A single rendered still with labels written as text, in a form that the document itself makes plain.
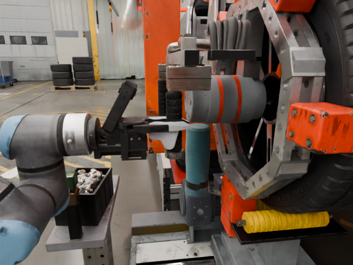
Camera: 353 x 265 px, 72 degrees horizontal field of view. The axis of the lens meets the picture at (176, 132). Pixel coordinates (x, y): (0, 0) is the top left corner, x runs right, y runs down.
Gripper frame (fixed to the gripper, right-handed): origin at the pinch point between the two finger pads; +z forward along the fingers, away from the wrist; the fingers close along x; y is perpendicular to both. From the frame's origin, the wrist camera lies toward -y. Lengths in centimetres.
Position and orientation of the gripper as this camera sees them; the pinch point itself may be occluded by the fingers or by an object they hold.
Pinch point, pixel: (184, 121)
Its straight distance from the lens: 54.0
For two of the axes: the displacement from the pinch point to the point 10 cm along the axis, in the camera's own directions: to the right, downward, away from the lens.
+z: 9.9, -0.4, 1.2
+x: 1.3, 2.8, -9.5
